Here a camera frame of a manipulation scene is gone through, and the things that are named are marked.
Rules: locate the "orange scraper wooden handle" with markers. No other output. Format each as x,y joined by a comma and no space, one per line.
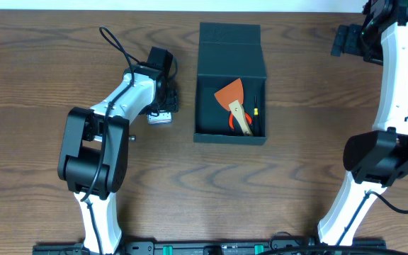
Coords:
231,98

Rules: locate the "red handled cutting pliers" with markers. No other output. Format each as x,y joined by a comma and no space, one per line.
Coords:
231,120

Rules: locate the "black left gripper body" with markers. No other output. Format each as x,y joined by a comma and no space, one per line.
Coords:
171,101

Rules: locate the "dark green open box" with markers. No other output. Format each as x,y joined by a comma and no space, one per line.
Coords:
227,52

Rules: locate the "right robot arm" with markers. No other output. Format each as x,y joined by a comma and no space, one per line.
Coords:
373,160

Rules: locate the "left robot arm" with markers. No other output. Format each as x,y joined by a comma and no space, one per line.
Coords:
94,155

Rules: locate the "black yellow screwdriver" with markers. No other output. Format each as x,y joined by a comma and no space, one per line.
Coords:
256,118

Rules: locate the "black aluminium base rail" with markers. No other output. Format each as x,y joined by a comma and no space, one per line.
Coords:
199,248

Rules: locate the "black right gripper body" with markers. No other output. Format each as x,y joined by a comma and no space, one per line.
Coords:
367,42

